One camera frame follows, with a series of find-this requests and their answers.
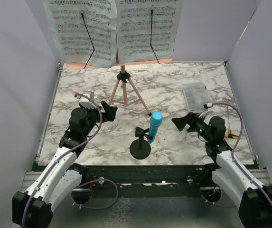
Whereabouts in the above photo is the yellow black small tool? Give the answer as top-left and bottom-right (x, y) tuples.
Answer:
(225, 128), (239, 140)

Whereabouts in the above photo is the blue plastic recorder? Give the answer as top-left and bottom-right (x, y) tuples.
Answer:
(148, 112), (163, 144)

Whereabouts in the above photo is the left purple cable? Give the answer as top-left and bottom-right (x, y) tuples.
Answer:
(21, 93), (119, 228)

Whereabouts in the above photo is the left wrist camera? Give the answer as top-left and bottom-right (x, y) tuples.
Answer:
(75, 91), (95, 109)

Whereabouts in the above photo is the clear plastic compartment box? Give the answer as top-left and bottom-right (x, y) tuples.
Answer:
(182, 82), (211, 113)

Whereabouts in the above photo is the pink folding music stand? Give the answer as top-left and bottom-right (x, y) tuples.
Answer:
(68, 47), (174, 117)

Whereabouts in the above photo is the black microphone desk stand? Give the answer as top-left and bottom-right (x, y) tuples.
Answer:
(130, 127), (153, 160)

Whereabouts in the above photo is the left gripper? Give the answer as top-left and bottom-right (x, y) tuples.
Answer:
(81, 101), (118, 137)

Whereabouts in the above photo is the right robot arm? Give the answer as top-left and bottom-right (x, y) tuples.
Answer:
(172, 112), (272, 228)

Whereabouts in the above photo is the white paper sheet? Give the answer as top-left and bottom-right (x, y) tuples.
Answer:
(43, 0), (117, 68)

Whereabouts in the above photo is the printed sheet music page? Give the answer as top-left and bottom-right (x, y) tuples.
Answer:
(117, 0), (183, 64)

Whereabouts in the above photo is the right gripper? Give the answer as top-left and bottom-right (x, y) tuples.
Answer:
(172, 111), (213, 142)

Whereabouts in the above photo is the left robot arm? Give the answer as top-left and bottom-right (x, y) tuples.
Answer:
(12, 101), (118, 228)

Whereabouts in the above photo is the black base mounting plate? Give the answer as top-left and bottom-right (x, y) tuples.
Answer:
(69, 163), (225, 203)

